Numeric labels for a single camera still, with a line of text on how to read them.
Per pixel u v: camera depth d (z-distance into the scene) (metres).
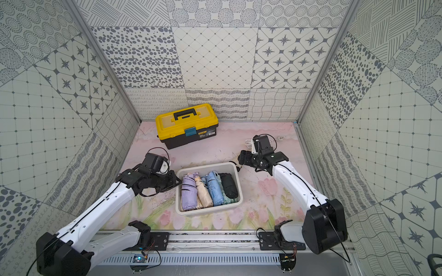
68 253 0.37
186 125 0.96
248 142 1.07
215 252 0.73
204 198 0.76
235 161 0.93
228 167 0.84
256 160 0.69
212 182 0.82
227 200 0.78
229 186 0.80
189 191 0.75
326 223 0.40
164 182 0.69
